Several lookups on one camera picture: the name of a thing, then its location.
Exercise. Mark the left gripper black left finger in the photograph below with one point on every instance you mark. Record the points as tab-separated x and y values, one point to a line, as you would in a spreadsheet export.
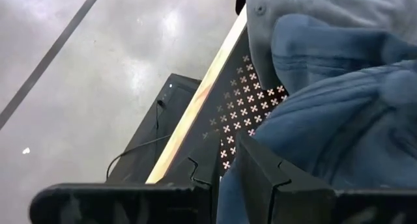
205	165

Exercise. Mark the black perforated metal rack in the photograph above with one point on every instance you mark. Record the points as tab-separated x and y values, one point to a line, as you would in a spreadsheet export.
241	49

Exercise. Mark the navy blue baseball cap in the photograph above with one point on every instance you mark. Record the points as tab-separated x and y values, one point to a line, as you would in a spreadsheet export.
325	120

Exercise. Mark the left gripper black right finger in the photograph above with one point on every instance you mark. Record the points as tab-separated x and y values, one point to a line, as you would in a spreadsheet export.
286	201

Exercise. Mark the black electronics box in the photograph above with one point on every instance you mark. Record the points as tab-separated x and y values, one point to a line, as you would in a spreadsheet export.
143	159

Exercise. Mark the small white scrap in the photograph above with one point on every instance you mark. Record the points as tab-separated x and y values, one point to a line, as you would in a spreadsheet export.
26	150

